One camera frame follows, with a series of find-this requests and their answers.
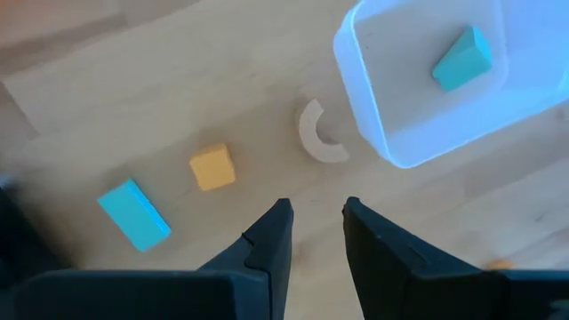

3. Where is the orange cube block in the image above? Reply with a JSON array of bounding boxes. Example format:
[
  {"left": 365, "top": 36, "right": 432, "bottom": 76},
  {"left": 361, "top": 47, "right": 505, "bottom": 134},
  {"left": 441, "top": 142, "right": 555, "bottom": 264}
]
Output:
[{"left": 188, "top": 142, "right": 236, "bottom": 192}]

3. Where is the teal wedge block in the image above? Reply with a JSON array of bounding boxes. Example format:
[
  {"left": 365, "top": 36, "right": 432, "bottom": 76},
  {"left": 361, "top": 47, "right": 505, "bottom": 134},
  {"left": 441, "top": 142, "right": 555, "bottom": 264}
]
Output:
[{"left": 430, "top": 25, "right": 494, "bottom": 93}]

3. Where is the clear plastic bin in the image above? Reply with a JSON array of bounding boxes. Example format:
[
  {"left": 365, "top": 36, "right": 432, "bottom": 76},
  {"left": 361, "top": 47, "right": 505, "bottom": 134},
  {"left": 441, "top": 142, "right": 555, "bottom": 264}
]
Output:
[{"left": 333, "top": 0, "right": 569, "bottom": 170}]

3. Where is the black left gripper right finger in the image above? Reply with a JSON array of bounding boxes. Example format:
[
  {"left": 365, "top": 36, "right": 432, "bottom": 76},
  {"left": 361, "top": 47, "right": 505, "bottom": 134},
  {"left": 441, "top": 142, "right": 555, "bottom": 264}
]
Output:
[{"left": 341, "top": 196, "right": 569, "bottom": 320}]

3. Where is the natural wood arch block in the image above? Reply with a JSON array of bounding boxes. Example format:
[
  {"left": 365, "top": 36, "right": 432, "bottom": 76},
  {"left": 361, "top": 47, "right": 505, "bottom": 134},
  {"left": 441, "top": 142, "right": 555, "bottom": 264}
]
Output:
[{"left": 296, "top": 98, "right": 351, "bottom": 164}]

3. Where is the orange rectangular block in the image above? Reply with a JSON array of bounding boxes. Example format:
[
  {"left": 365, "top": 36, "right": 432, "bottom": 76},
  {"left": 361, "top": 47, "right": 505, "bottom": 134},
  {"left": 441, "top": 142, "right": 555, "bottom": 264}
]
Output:
[{"left": 483, "top": 258, "right": 516, "bottom": 272}]

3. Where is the teal rectangular block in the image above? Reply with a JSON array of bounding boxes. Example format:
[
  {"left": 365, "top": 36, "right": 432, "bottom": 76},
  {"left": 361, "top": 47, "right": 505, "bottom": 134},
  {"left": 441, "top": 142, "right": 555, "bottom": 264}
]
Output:
[{"left": 96, "top": 178, "right": 172, "bottom": 253}]

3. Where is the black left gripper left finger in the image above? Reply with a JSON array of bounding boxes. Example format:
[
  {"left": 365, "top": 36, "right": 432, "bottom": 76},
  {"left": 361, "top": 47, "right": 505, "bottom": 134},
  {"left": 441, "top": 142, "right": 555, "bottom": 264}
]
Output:
[{"left": 15, "top": 197, "right": 295, "bottom": 320}]

